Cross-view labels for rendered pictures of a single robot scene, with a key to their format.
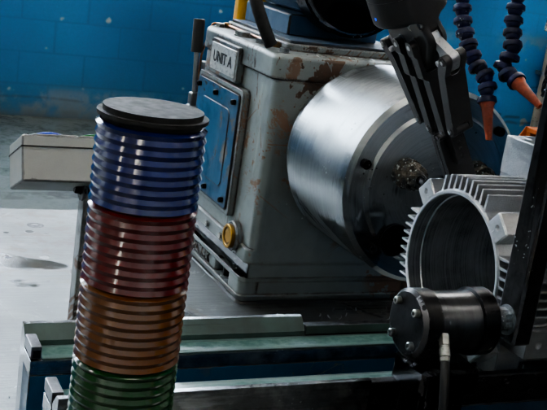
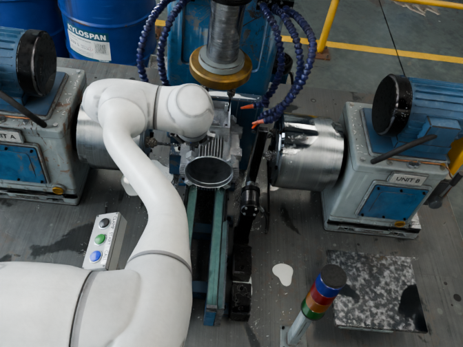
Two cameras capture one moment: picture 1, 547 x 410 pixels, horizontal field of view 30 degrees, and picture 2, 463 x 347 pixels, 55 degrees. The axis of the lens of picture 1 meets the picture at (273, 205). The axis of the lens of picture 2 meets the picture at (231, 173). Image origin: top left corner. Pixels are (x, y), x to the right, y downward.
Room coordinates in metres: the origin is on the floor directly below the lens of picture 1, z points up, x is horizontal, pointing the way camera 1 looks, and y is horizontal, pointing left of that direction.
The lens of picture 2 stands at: (0.62, 0.63, 2.10)
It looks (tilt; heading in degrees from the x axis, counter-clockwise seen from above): 50 degrees down; 290
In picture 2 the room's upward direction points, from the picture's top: 10 degrees clockwise
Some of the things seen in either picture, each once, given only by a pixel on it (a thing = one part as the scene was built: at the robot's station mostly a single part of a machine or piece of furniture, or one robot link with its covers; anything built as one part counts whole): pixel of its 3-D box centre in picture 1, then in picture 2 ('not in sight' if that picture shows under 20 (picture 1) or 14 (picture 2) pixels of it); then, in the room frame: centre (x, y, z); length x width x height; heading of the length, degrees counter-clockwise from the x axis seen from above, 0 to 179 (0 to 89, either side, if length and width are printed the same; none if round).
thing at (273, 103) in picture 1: (299, 152); (31, 133); (1.58, -0.03, 0.99); 0.35 x 0.31 x 0.37; 26
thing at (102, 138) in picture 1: (147, 163); (330, 281); (0.54, 0.07, 1.19); 0.06 x 0.06 x 0.04
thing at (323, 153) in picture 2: not in sight; (310, 153); (0.74, -0.43, 1.04); 0.41 x 0.25 x 0.25; 26
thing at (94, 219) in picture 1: (138, 242); (324, 290); (0.54, 0.07, 1.14); 0.06 x 0.06 x 0.04
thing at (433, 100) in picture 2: not in sight; (415, 146); (0.45, -0.53, 1.16); 0.33 x 0.26 x 0.42; 26
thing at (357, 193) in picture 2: not in sight; (381, 171); (0.50, -0.54, 0.99); 0.35 x 0.31 x 0.37; 26
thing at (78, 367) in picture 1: (122, 390); (315, 305); (0.54, 0.07, 1.05); 0.06 x 0.06 x 0.04
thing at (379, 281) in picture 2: not in sight; (368, 297); (0.39, -0.15, 0.86); 0.27 x 0.24 x 0.12; 26
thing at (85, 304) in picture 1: (130, 317); (320, 297); (0.54, 0.07, 1.10); 0.06 x 0.06 x 0.04
